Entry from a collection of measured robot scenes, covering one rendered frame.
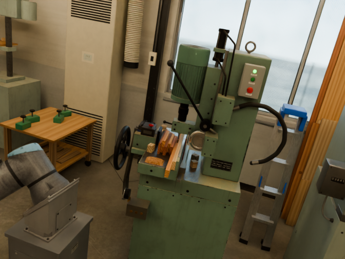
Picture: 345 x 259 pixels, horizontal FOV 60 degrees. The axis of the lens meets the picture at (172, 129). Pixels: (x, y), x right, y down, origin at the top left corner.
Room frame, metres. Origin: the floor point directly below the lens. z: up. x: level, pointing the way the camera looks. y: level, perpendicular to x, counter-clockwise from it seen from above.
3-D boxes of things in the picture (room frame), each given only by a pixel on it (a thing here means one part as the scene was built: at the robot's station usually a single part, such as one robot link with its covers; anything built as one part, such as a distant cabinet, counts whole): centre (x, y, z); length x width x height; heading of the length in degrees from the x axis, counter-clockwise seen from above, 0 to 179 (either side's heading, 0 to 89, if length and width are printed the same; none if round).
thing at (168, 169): (1.60, -0.04, 0.92); 0.60 x 0.02 x 0.04; 175
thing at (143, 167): (1.70, 0.06, 0.87); 0.61 x 0.30 x 0.06; 175
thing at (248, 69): (1.53, -0.35, 1.40); 0.10 x 0.06 x 0.16; 85
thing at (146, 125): (1.70, 0.15, 0.99); 0.13 x 0.11 x 0.06; 175
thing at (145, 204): (1.45, 0.12, 0.58); 0.12 x 0.08 x 0.08; 85
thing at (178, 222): (1.69, -0.16, 0.36); 0.58 x 0.45 x 0.71; 85
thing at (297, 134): (2.13, -0.85, 0.58); 0.27 x 0.25 x 1.16; 168
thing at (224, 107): (1.53, -0.25, 1.23); 0.09 x 0.08 x 0.15; 85
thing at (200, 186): (1.69, -0.17, 0.76); 0.57 x 0.45 x 0.09; 85
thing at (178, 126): (1.70, -0.06, 1.03); 0.14 x 0.07 x 0.09; 85
